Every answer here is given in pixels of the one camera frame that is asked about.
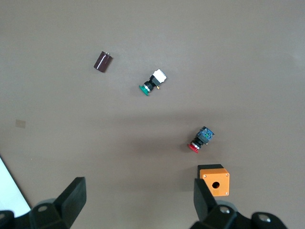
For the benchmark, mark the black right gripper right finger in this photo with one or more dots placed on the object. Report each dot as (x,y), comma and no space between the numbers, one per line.
(207,207)

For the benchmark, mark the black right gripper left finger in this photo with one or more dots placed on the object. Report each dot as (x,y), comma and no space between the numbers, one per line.
(69,202)

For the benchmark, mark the red push button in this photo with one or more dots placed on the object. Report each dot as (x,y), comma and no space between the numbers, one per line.
(202,138)

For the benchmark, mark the green push button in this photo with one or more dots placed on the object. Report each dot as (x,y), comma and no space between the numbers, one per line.
(155,80)

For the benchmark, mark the brown tape patch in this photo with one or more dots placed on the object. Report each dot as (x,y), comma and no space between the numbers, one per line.
(20,124)

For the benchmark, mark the dark brown capacitor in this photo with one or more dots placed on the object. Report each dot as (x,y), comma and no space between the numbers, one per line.
(102,62)

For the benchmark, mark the orange button enclosure box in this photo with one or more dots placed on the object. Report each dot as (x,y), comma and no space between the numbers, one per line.
(220,176)

